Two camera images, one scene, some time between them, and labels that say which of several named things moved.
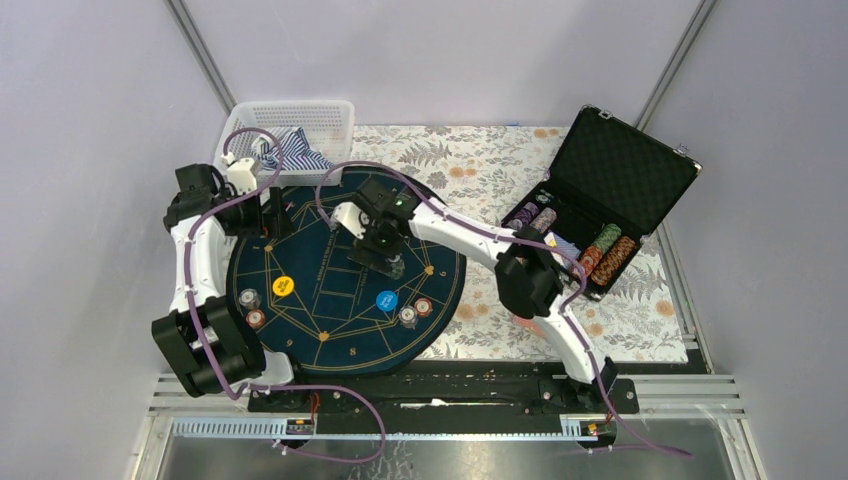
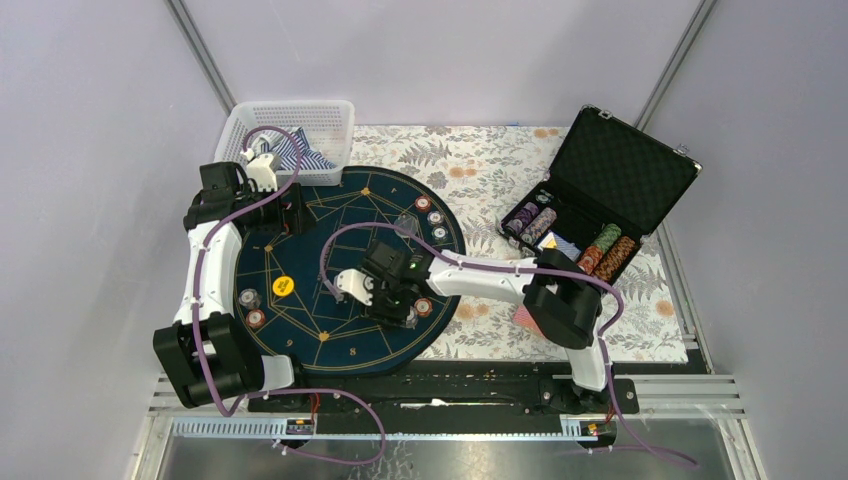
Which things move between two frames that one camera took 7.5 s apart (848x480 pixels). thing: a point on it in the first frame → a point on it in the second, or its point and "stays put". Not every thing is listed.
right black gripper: x=363 y=252 → x=393 y=317
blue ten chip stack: x=408 y=316 stays put
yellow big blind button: x=283 y=286 stays put
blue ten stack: x=249 y=298 stays put
